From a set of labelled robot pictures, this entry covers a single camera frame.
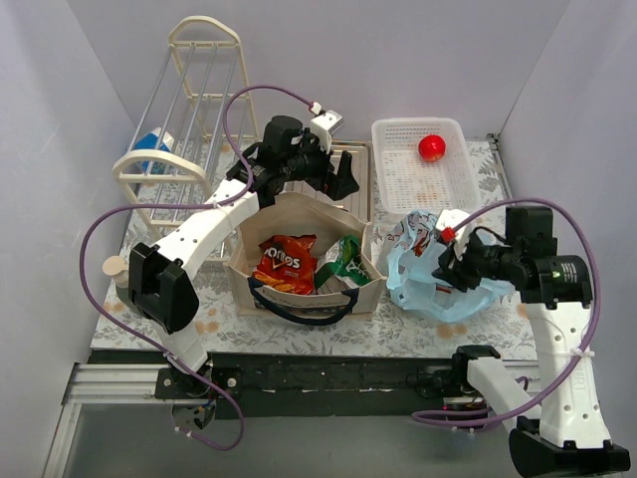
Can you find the green snack bag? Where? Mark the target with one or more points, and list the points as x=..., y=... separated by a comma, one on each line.
x=341, y=268

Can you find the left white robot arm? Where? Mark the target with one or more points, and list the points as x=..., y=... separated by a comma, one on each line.
x=160, y=275

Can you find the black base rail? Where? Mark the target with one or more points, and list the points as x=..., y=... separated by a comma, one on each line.
x=313, y=386

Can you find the beige canvas tote bag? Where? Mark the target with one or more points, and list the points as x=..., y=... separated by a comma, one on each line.
x=295, y=214

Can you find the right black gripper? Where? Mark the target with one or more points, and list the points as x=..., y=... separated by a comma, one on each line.
x=463, y=264

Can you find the white plastic basket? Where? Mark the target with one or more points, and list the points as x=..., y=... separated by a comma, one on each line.
x=406, y=182

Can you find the blue white carton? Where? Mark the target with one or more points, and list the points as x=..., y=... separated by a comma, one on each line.
x=150, y=141

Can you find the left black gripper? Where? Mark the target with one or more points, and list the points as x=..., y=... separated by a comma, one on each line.
x=331, y=170

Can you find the orange Doritos chip bag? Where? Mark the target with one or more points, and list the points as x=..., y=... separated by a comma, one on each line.
x=287, y=264

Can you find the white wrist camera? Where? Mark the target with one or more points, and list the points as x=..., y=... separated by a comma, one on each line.
x=324, y=127
x=448, y=232

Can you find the cream shoe rack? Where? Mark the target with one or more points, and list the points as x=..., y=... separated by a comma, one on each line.
x=191, y=99

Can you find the metal baking tray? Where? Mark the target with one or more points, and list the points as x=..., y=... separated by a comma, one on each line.
x=360, y=203

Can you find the green soap dispenser bottle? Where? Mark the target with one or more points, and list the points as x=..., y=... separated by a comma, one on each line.
x=116, y=268

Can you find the floral table mat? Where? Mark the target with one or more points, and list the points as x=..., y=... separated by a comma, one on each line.
x=389, y=332

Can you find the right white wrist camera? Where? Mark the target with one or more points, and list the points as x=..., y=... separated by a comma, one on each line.
x=448, y=232

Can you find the light blue plastic grocery bag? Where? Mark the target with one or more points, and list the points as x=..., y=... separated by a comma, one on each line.
x=409, y=279

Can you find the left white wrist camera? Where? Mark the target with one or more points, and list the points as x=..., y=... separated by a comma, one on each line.
x=324, y=127

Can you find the red tomato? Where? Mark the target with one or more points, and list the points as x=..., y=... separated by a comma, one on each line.
x=432, y=147

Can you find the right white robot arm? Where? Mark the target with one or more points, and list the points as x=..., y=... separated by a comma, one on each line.
x=560, y=432

